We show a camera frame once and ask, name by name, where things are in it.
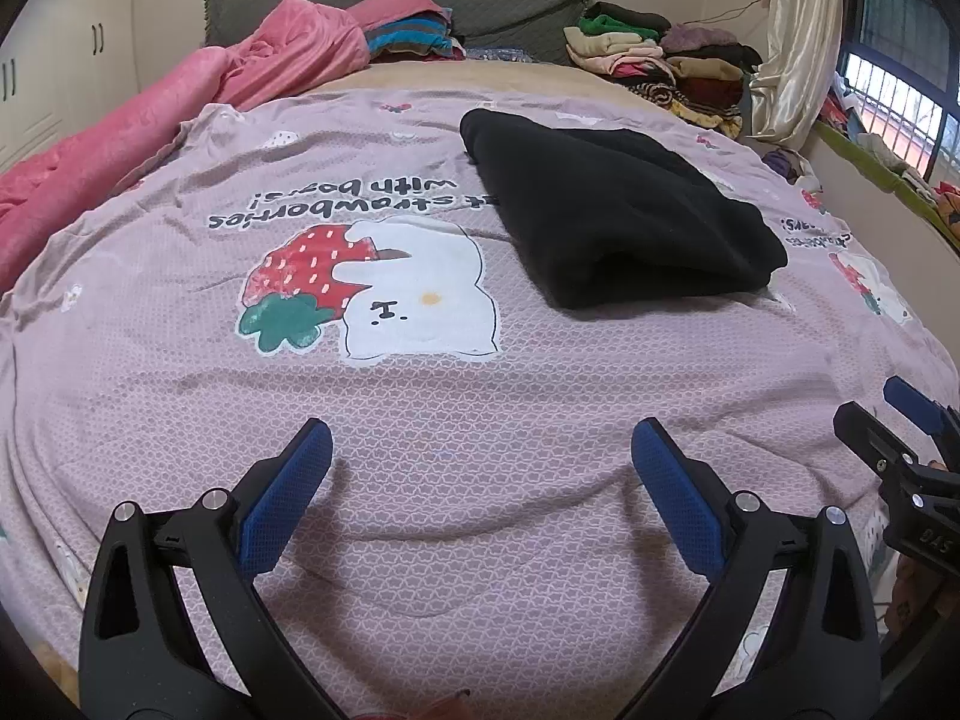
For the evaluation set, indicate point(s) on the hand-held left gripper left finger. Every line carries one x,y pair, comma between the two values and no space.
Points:
289,499

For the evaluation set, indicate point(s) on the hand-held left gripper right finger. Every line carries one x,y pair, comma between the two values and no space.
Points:
675,499

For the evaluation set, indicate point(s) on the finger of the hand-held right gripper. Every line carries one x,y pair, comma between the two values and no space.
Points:
874,435
919,405

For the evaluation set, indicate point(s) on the black sweater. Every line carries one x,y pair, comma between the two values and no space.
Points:
622,217

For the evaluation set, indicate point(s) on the purple clothes bundle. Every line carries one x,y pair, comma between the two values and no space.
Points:
784,165

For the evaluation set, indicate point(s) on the pile of folded clothes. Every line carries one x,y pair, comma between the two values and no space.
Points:
660,64

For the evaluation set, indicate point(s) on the striped folded clothes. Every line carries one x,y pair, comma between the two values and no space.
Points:
409,37

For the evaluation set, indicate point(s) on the brown patterned cloth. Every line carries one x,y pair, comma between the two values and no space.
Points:
919,592

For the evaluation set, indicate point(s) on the pink printed quilt cover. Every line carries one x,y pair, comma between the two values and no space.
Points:
487,405

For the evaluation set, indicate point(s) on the green windowsill cover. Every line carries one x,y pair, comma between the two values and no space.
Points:
862,169

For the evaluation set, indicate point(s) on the barred window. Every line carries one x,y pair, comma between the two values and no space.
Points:
900,52

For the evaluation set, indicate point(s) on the cream satin curtain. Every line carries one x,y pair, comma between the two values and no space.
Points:
799,45

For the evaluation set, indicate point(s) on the pink fleece blanket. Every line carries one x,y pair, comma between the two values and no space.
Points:
150,127

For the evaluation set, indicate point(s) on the beige bed sheet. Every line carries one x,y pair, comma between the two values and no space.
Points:
450,79

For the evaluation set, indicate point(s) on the blue floral pillow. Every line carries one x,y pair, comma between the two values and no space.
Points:
499,55

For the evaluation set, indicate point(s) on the white wardrobe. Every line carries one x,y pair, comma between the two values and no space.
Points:
52,52

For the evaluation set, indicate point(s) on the grey quilted headboard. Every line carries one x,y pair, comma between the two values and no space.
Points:
517,4

